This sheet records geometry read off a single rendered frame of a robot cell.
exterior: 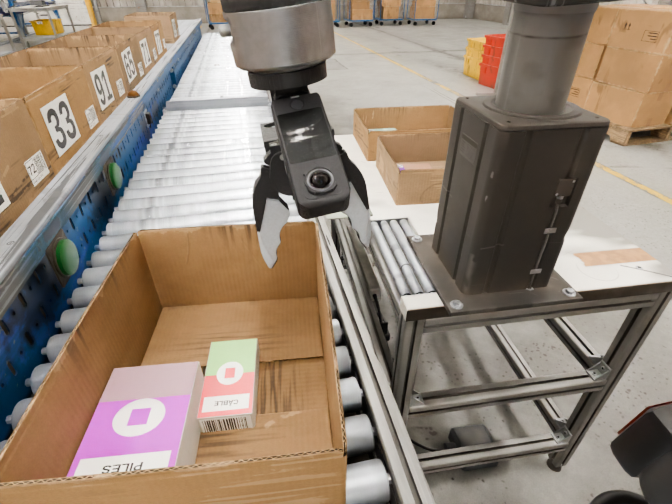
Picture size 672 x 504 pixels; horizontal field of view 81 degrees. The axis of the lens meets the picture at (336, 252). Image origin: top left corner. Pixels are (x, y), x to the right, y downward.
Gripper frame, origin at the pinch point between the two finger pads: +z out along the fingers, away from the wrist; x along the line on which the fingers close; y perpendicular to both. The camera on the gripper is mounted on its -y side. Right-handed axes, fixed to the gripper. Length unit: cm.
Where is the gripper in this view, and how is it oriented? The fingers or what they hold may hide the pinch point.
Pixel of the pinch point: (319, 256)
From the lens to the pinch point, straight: 45.5
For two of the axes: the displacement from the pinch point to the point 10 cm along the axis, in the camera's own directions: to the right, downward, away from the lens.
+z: 1.1, 8.1, 5.8
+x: -9.7, 2.1, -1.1
